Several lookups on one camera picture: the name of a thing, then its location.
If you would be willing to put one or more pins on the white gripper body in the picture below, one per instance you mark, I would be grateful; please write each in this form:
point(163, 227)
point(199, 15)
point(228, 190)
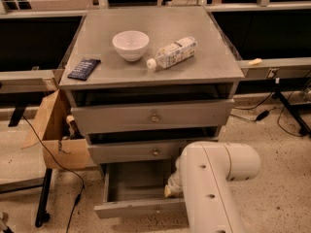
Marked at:
point(175, 181)

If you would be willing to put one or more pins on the grey drawer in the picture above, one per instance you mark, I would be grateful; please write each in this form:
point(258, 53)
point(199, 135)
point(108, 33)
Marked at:
point(140, 151)
point(154, 116)
point(137, 188)

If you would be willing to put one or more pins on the black table leg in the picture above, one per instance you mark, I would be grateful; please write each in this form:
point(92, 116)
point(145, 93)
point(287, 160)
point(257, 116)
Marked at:
point(42, 215)

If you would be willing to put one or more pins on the clear plastic bottle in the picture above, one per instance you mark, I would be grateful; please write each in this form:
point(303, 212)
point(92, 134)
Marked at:
point(173, 53)

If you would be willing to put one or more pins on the grey drawer cabinet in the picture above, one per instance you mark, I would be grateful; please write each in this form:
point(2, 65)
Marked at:
point(211, 74)

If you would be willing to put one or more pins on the grey top drawer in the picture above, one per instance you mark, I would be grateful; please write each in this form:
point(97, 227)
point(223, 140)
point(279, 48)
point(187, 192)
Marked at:
point(154, 116)

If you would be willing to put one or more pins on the dark blue snack packet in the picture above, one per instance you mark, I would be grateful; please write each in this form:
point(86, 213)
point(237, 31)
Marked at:
point(85, 67)

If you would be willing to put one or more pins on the brown cardboard box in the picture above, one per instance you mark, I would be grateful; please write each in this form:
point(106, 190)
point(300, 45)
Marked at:
point(49, 128)

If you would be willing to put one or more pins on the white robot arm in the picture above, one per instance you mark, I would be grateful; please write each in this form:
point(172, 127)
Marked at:
point(202, 172)

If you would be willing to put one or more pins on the small cream foam piece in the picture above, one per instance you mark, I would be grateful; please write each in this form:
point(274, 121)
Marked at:
point(255, 62)

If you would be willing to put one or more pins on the black stand leg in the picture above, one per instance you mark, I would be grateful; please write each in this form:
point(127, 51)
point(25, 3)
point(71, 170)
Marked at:
point(277, 94)

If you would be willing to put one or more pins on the grey middle drawer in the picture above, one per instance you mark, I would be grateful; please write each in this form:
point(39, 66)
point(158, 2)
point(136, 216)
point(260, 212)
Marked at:
point(140, 151)

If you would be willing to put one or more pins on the grey bottom drawer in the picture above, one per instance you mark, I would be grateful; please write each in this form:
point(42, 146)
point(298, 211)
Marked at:
point(137, 188)

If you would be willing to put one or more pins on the white ceramic bowl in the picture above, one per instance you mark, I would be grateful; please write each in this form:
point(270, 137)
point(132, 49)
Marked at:
point(131, 45)

